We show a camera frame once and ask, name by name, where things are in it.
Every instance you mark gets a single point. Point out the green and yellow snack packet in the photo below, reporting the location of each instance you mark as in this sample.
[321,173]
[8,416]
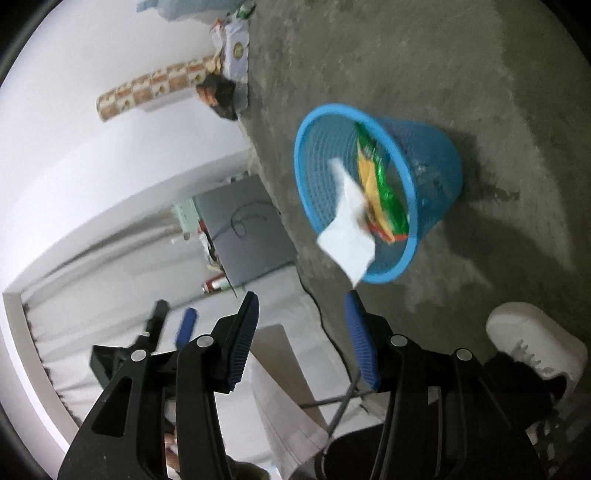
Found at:
[383,194]

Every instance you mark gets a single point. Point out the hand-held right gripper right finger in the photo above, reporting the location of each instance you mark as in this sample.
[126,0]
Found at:
[364,346]

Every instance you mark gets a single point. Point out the white paper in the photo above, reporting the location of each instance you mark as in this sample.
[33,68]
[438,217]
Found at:
[346,230]

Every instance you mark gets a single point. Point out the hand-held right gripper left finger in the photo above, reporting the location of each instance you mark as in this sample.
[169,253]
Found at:
[240,350]

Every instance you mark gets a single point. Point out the grey cabinet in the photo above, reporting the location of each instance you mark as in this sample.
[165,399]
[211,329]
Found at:
[258,249]

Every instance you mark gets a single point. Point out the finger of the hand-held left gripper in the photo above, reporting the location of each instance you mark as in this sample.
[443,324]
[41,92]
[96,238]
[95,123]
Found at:
[187,325]
[157,321]

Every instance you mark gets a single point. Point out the blue waste basket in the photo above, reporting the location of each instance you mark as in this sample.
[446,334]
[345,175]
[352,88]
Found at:
[434,152]

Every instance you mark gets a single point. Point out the white shoe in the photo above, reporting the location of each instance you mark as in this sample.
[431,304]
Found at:
[521,327]

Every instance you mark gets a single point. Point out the patterned roll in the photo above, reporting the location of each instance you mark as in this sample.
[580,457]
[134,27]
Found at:
[152,87]

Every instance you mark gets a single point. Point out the black bag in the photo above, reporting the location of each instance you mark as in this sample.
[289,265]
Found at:
[219,97]

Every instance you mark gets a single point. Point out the person's legs in dark trousers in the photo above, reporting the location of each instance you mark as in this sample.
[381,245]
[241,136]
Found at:
[517,383]

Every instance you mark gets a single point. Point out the white curtain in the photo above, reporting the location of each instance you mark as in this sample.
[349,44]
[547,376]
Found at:
[92,295]

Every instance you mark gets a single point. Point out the red spray can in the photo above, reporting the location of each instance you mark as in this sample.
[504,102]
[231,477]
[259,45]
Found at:
[214,285]

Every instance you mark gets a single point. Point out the white and blue box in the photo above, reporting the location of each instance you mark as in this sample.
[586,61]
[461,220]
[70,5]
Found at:
[236,50]

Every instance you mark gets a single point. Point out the metal table leg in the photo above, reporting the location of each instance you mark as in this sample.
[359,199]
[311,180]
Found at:
[339,410]

